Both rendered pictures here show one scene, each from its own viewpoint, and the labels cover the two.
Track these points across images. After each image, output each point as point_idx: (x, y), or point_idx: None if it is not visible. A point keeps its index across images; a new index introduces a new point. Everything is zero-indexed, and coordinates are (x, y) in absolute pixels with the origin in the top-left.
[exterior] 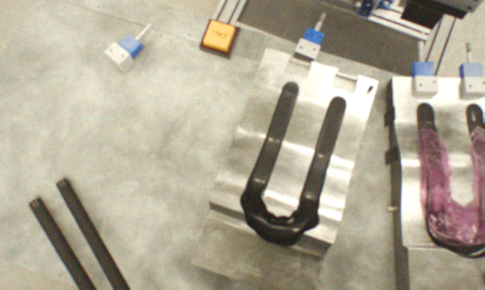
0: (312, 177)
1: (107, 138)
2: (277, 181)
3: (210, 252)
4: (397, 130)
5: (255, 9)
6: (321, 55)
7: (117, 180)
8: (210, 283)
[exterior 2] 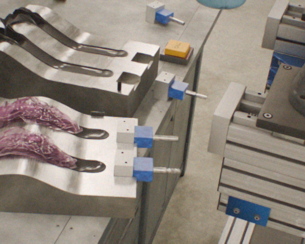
0: (38, 53)
1: (94, 13)
2: (38, 31)
3: None
4: (80, 113)
5: (278, 230)
6: (166, 103)
7: (61, 15)
8: None
